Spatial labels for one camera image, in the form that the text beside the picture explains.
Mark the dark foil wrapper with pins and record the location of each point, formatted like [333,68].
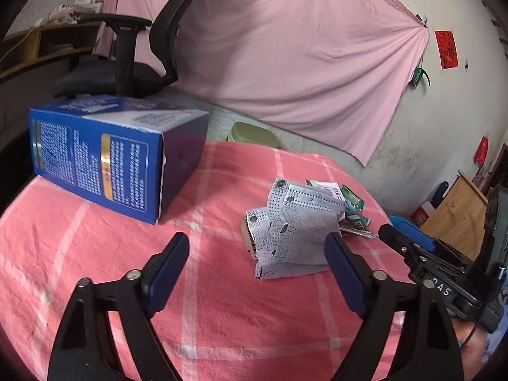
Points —
[357,228]

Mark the blue printed cardboard box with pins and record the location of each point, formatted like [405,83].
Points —
[99,147]

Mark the blue item beside cabinet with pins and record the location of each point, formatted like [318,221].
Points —
[439,195]

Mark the pink checked cloth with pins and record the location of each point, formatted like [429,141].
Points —
[238,325]

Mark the green snack wrapper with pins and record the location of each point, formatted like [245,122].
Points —
[352,198]

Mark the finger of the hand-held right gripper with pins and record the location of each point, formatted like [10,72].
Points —
[416,235]
[401,246]

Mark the pile of papers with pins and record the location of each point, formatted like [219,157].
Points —
[75,10]

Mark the wooden shelf desk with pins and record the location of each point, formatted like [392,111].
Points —
[35,43]

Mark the white printed paper scrap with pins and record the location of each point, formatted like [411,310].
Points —
[327,190]

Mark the wooden cabinet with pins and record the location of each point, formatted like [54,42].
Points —
[456,214]

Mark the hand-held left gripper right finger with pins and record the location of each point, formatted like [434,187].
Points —
[345,274]

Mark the red wall paper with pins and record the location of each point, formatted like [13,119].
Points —
[446,49]

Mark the slatted wall vent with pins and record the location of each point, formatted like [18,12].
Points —
[496,27]

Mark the black office chair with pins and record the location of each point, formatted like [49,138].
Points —
[166,27]

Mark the black wall hook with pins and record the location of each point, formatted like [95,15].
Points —
[466,64]

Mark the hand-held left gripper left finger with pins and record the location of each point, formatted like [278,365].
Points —
[170,270]

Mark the white perforated paper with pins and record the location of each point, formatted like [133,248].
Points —
[293,222]

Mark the red hanging charm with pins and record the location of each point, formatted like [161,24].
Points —
[481,151]

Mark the green plastic stool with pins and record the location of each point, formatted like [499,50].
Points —
[252,135]

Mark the red box beside cabinet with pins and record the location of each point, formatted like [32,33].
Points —
[421,215]

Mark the pink hanging sheet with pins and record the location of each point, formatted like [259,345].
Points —
[297,59]

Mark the green hanging wall item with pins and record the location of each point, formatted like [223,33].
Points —
[417,76]

